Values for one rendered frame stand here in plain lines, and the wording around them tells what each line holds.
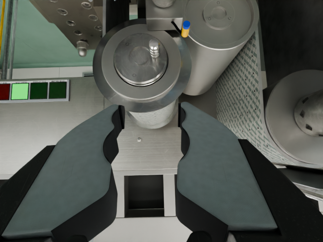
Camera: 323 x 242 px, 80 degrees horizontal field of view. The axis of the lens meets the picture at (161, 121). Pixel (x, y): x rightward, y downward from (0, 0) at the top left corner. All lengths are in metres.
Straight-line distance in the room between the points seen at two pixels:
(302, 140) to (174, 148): 0.36
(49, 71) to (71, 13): 3.05
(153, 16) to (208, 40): 0.09
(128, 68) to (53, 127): 0.46
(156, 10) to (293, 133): 0.26
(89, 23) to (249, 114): 0.48
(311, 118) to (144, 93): 0.22
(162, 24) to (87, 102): 0.43
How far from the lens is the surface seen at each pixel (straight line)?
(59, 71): 3.56
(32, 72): 3.78
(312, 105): 0.31
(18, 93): 0.77
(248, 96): 0.36
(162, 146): 0.60
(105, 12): 0.37
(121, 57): 0.29
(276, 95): 0.33
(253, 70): 0.36
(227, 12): 0.35
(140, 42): 0.29
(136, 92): 0.28
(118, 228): 0.66
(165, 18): 0.29
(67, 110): 0.68
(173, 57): 0.29
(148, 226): 0.65
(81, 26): 0.65
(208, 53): 0.32
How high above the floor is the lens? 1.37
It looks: 8 degrees down
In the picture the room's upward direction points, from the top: 178 degrees clockwise
